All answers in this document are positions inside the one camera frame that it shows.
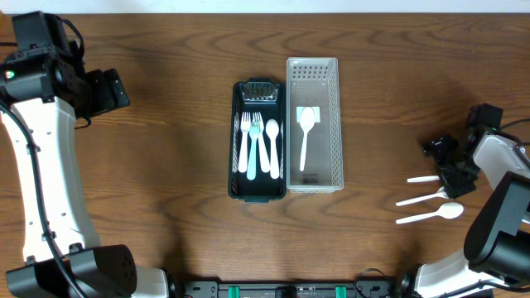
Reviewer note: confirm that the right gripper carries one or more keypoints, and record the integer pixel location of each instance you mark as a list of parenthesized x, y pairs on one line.
[(455, 186)]

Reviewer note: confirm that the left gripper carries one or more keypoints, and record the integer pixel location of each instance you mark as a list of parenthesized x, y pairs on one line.
[(109, 88)]

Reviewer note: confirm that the white plastic fork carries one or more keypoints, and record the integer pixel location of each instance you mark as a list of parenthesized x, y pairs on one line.
[(264, 160), (252, 159), (243, 153)]

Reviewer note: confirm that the white plastic spoon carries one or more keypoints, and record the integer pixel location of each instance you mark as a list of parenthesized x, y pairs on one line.
[(272, 130), (307, 122), (439, 194), (422, 179), (446, 211)]

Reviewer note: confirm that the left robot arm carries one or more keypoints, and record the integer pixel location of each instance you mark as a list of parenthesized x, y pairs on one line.
[(46, 95)]

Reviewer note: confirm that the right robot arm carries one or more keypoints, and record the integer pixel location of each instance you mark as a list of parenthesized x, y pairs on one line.
[(496, 249)]

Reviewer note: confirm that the black plastic basket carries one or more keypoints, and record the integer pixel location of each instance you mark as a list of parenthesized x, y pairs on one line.
[(268, 98)]

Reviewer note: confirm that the white label in basket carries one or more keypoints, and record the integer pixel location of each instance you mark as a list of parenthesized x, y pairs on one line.
[(316, 110)]

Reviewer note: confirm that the clear plastic basket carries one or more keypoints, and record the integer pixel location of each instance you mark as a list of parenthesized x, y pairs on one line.
[(314, 81)]

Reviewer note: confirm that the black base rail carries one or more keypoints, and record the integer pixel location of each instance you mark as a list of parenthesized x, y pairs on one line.
[(363, 285)]

